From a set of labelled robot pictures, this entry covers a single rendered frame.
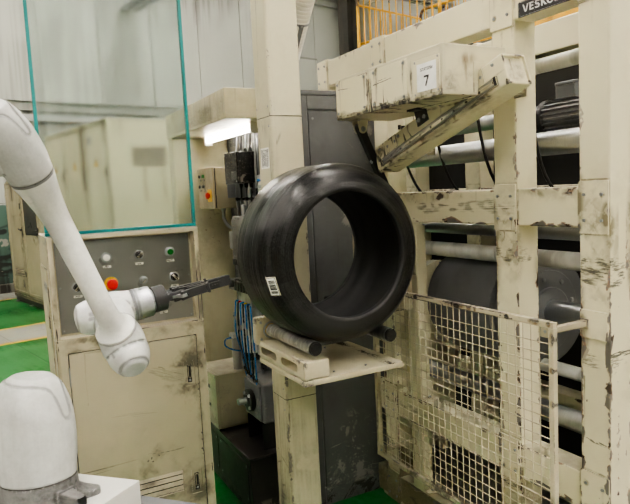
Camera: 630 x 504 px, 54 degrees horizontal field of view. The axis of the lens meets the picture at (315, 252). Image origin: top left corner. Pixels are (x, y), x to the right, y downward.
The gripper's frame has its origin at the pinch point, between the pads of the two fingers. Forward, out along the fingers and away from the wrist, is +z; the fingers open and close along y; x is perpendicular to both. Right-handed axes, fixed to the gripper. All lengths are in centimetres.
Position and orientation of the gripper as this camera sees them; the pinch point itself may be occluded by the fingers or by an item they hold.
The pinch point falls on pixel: (218, 282)
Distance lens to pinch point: 187.5
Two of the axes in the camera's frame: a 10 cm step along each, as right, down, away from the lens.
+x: 1.7, 9.7, 1.6
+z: 8.7, -2.3, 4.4
